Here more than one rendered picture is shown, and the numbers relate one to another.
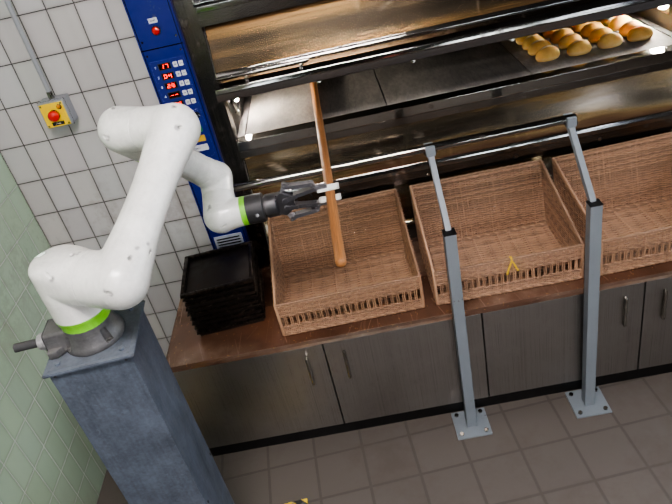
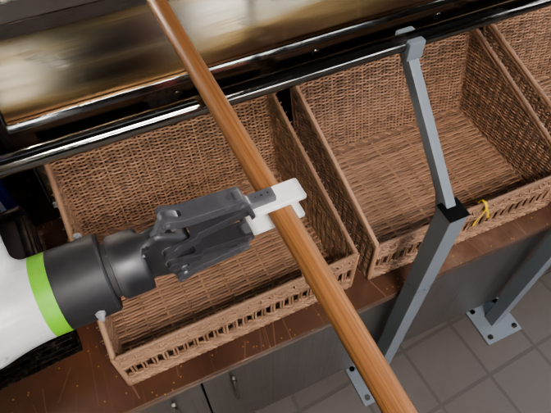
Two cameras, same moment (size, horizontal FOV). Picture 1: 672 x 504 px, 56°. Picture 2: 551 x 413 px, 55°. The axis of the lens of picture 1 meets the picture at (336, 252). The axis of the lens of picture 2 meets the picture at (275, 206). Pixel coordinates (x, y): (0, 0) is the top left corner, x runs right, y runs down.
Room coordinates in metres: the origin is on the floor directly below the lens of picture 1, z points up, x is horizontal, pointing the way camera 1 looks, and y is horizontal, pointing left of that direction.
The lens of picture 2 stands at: (1.42, 0.15, 1.71)
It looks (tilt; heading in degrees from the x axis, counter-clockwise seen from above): 55 degrees down; 332
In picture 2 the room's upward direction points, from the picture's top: straight up
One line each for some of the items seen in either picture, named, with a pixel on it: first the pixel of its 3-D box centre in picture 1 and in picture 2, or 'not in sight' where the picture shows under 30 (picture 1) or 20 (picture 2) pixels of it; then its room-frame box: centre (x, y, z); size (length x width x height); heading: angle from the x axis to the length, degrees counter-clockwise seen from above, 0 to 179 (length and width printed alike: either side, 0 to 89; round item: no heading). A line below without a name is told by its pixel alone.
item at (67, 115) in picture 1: (57, 111); not in sight; (2.36, 0.88, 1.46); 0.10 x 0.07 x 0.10; 86
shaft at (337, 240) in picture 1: (321, 135); (159, 5); (2.20, -0.05, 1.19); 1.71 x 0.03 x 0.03; 177
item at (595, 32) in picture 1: (570, 27); not in sight; (2.71, -1.23, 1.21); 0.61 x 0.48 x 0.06; 176
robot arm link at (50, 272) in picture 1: (73, 286); not in sight; (1.27, 0.62, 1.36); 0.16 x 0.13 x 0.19; 62
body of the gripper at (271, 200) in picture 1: (280, 203); (152, 254); (1.75, 0.13, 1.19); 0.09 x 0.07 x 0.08; 87
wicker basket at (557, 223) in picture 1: (491, 229); (422, 141); (2.04, -0.61, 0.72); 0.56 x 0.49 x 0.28; 85
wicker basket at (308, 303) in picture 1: (341, 258); (202, 222); (2.08, -0.02, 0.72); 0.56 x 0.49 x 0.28; 87
